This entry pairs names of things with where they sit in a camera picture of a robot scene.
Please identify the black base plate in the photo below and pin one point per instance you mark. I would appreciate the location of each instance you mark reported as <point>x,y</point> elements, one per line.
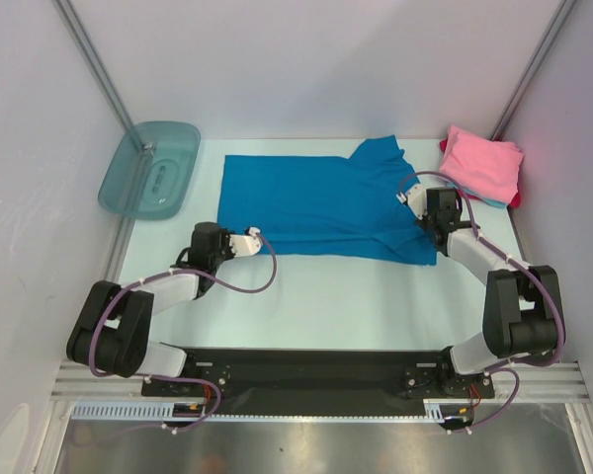
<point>263,383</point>

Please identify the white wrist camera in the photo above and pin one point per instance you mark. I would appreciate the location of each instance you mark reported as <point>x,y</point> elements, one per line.
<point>415,198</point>
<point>247,244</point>

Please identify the teal translucent plastic bin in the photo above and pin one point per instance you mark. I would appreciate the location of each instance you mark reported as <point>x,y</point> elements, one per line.
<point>151,170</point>

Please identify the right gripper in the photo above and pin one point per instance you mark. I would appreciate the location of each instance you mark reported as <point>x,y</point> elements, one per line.
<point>433,217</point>

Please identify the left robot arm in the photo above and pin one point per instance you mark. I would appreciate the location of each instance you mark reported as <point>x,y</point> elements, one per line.
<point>111,334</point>

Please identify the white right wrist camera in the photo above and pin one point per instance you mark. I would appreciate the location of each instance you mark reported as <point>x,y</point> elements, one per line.
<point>415,198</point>

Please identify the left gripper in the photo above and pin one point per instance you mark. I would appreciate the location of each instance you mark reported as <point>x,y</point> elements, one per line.
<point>224,238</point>

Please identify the aluminium frame post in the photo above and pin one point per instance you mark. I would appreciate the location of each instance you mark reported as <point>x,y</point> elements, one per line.
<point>84,43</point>
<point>542,51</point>

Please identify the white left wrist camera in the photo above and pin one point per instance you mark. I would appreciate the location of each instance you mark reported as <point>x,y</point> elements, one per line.
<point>247,244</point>

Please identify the white slotted cable duct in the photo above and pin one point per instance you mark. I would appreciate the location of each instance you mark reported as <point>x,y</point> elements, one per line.
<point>123,410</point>

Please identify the pink folded t-shirt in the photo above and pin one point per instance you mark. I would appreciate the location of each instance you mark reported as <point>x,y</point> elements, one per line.
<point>479,163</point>

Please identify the left aluminium frame post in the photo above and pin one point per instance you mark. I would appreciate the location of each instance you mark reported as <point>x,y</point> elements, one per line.
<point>84,43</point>

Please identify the light blue folded t-shirt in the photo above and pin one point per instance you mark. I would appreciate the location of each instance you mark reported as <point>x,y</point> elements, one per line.
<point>473,196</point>

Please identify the aluminium front rail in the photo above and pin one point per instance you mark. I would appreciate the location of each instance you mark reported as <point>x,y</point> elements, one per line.
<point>558,383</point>

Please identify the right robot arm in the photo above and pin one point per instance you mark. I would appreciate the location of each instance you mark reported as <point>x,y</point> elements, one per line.
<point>522,318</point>

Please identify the right aluminium frame post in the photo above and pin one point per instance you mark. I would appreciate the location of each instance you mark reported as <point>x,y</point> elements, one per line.
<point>542,51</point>

